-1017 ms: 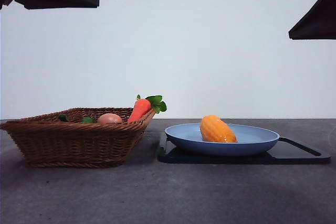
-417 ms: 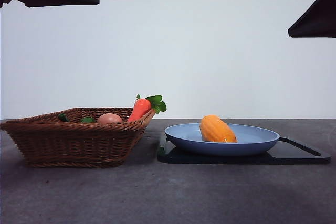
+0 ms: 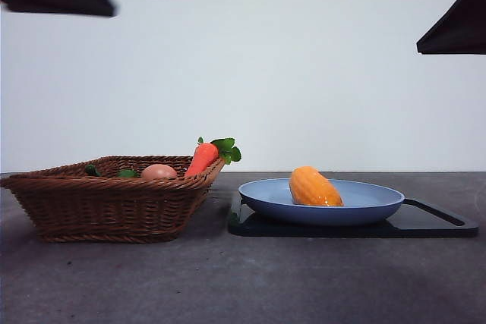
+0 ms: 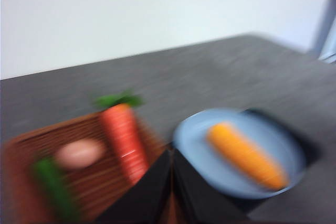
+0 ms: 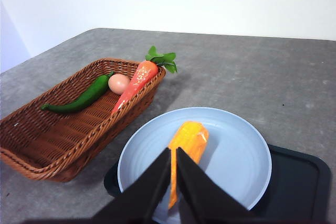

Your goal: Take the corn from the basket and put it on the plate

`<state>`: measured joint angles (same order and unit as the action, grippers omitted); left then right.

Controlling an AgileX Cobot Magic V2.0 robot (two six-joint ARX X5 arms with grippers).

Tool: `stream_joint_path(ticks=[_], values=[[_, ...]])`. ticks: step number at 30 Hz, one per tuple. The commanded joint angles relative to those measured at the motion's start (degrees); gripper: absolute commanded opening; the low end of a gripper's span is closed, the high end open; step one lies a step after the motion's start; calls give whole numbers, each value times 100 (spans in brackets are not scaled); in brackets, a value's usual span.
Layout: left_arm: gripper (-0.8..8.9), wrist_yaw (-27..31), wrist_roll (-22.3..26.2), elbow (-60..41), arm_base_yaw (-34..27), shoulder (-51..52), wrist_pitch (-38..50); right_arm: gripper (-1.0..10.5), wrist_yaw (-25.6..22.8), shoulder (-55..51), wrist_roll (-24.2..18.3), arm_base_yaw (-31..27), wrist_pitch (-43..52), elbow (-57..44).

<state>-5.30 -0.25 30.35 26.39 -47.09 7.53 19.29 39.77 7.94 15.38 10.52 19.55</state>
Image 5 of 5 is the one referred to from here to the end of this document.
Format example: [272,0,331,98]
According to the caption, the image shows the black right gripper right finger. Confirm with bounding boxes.
[176,146,263,224]

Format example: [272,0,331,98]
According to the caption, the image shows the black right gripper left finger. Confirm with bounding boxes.
[25,147,172,224]

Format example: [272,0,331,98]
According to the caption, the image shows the blue round plate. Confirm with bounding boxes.
[117,106,272,222]

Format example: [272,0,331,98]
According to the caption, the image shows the brown wicker basket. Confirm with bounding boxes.
[0,58,167,183]

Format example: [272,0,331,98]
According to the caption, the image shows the black rectangular tray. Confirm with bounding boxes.
[103,144,332,224]

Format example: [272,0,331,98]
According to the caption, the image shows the green chili pepper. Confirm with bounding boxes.
[40,71,115,114]

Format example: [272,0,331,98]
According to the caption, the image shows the brown egg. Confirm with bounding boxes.
[108,73,131,95]

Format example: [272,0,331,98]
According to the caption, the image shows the orange carrot with green leaves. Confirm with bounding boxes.
[110,46,178,116]

